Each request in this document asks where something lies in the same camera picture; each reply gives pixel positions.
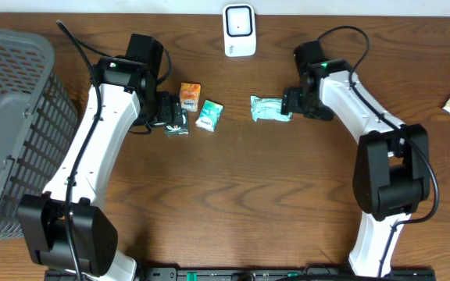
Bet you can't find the dark green round-logo packet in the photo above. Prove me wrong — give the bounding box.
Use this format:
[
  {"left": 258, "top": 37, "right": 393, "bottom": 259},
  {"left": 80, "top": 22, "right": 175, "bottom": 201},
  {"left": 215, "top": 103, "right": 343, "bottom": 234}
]
[{"left": 165, "top": 110, "right": 189, "bottom": 136}]

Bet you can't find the orange tissue pack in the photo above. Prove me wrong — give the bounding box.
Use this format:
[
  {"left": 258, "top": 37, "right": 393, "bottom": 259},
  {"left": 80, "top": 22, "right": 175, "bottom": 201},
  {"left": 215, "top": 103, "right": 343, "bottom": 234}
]
[{"left": 180, "top": 83, "right": 202, "bottom": 112}]

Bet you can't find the mint green pouch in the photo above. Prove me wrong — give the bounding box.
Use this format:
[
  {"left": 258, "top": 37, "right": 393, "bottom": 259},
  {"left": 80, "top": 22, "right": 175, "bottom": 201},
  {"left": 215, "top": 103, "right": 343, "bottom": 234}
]
[{"left": 250, "top": 95, "right": 292, "bottom": 122}]

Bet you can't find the green tissue pack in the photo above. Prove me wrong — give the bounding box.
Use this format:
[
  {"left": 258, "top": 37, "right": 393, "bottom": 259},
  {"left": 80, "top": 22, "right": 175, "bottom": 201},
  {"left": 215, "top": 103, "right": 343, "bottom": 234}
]
[{"left": 195, "top": 100, "right": 223, "bottom": 132}]

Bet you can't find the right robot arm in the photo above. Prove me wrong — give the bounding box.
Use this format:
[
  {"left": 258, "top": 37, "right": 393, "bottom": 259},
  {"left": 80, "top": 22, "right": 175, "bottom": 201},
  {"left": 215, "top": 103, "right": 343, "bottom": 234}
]
[{"left": 281, "top": 41, "right": 430, "bottom": 277}]

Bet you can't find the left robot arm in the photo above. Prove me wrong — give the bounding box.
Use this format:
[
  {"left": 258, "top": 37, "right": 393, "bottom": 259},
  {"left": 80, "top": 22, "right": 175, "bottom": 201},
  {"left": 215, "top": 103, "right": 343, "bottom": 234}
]
[{"left": 17, "top": 34, "right": 184, "bottom": 280}]

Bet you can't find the white barcode scanner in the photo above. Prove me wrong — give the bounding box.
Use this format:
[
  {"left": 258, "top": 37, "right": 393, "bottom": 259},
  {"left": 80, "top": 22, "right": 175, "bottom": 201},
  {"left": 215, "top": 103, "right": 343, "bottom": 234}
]
[{"left": 222, "top": 3, "right": 257, "bottom": 57}]

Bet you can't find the grey plastic shopping basket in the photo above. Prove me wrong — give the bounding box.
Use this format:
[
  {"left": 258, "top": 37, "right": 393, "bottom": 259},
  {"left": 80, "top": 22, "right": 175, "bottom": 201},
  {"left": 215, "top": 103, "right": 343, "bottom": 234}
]
[{"left": 0, "top": 28, "right": 78, "bottom": 239}]

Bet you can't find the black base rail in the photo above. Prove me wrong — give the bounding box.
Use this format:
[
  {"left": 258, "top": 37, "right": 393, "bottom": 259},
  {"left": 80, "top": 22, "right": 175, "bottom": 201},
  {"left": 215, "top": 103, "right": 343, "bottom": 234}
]
[{"left": 43, "top": 265, "right": 437, "bottom": 281}]

